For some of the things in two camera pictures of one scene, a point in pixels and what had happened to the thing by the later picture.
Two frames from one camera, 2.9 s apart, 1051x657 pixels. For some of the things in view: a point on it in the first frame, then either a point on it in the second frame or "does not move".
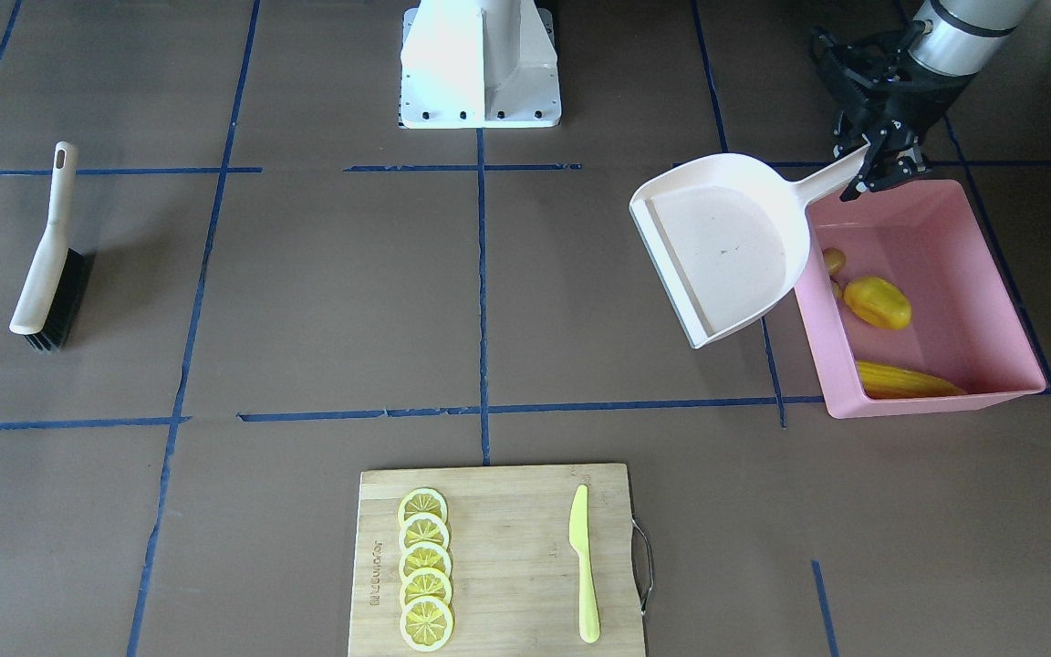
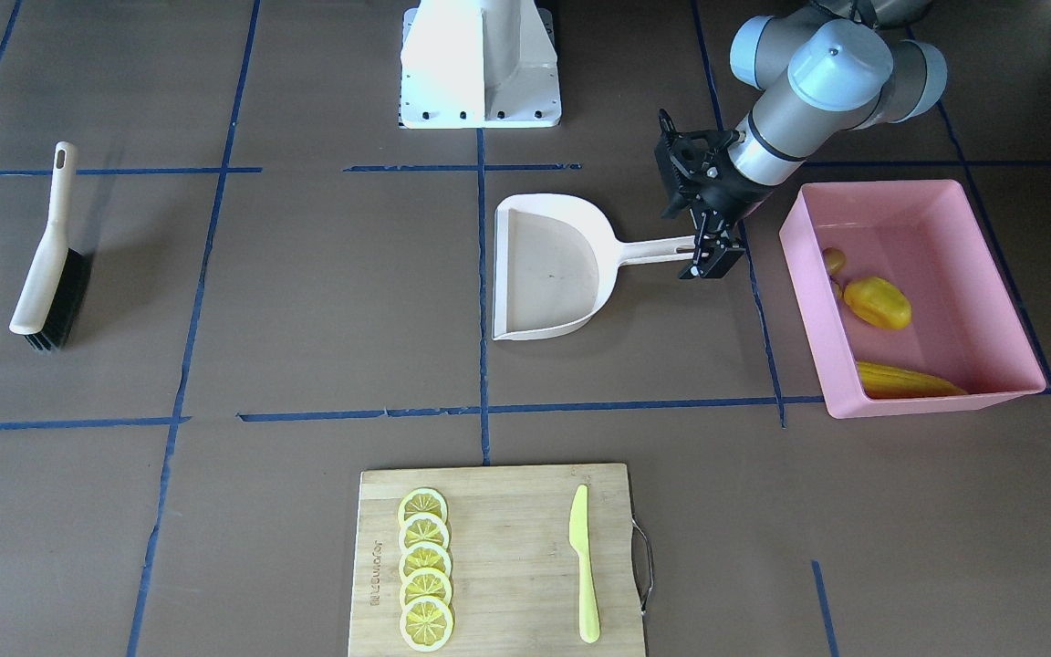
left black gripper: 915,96 → 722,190
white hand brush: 51,293 does not move
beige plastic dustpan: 728,235 → 556,262
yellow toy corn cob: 879,380 does not move
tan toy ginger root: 835,261 does not move
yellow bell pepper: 878,302 does not move
